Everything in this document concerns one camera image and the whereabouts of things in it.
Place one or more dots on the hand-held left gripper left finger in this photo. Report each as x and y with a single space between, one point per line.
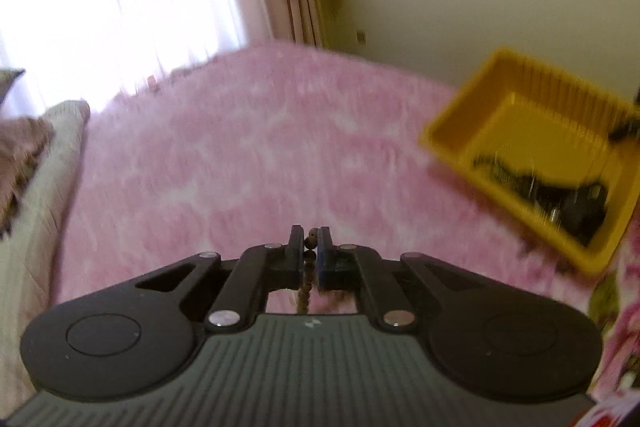
296 254

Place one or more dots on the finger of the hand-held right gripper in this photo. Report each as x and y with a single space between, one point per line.
627 127

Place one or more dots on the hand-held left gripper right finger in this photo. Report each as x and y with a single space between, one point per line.
325 257

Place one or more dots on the yellow plastic tray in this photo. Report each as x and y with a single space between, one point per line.
520 107

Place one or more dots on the dark jewelry pile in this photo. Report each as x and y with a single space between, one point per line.
565 202

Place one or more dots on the pink fluffy blanket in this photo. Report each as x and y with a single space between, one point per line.
250 157

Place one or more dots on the floral blanket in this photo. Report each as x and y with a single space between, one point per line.
620 332

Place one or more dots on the beige quilt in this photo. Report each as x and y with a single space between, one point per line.
45 257

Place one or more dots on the red and white packet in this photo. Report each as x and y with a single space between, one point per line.
607 412

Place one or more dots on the brown knitted cloth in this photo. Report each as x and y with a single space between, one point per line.
20 157

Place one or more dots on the wall socket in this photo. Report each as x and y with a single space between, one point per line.
361 36

